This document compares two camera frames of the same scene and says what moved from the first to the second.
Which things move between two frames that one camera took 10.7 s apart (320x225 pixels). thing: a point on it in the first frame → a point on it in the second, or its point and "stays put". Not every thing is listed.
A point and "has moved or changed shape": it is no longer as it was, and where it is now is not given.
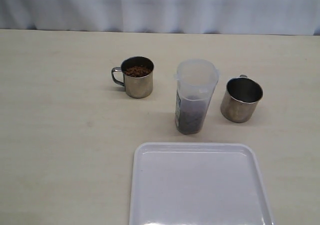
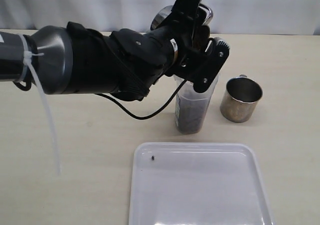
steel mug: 241,99 stays put
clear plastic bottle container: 197,80 stays put
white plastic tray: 198,183 stays put
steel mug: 138,72 has moved or changed shape
